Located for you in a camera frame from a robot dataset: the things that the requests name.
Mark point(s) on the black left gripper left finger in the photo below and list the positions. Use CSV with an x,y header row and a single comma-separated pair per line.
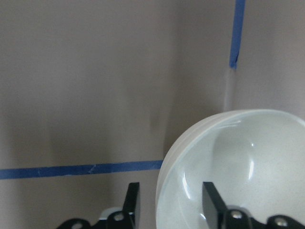
x,y
131,204

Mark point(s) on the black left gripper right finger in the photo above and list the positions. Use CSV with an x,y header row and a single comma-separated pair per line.
x,y
213,206

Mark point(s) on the white ceramic bowl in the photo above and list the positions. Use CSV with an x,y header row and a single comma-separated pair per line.
x,y
255,159

